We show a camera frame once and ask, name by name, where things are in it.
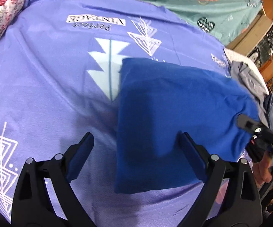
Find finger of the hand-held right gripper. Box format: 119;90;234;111
236;114;258;135

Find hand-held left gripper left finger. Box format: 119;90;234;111
11;132;96;227

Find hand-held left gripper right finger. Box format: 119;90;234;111
178;132;263;227

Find blue and red pants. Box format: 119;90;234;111
114;57;261;194

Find person's right hand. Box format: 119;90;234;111
252;150;273;188

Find pile of grey clothes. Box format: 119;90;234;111
230;60;273;133

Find white cloth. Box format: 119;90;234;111
223;48;270;95

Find purple printed bedsheet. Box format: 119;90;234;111
0;0;254;227

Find wooden cabinet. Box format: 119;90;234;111
226;0;273;93

